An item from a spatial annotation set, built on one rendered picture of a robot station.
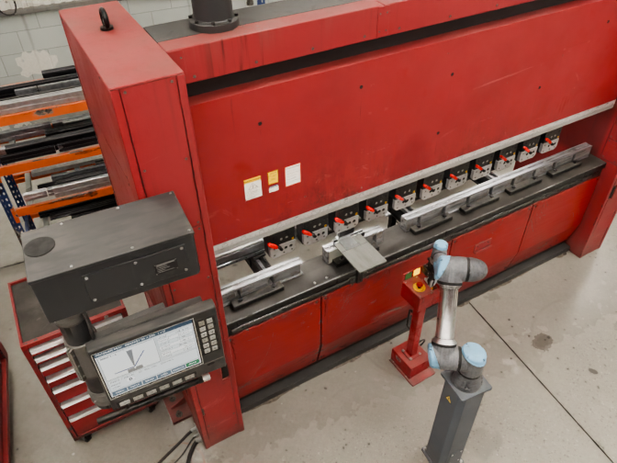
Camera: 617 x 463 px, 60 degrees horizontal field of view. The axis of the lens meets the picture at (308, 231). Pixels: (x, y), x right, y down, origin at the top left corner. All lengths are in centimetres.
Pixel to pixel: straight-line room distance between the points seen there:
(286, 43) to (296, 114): 33
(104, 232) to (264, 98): 91
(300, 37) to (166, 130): 69
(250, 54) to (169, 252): 86
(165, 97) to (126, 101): 13
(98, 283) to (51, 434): 214
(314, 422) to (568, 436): 153
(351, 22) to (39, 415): 297
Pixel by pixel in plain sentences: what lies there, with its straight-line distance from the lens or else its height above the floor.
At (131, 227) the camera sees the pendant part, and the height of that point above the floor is 195.
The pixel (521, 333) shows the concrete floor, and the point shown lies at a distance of 417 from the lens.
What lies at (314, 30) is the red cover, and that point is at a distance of 231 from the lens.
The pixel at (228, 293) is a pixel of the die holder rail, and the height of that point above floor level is 96.
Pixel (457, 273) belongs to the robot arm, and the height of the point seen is 130.
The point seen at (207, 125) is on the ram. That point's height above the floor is 196.
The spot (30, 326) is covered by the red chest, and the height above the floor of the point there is 98.
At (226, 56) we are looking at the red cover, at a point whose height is 223.
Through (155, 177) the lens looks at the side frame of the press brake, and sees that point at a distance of 205.
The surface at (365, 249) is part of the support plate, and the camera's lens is 305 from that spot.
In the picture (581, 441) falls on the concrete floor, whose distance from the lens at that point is 381.
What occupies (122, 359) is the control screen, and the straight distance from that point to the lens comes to 203.
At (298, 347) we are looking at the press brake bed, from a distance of 333.
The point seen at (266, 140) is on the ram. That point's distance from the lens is 242.
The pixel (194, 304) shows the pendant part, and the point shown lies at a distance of 200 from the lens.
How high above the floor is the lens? 306
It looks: 41 degrees down
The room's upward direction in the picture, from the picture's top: 1 degrees counter-clockwise
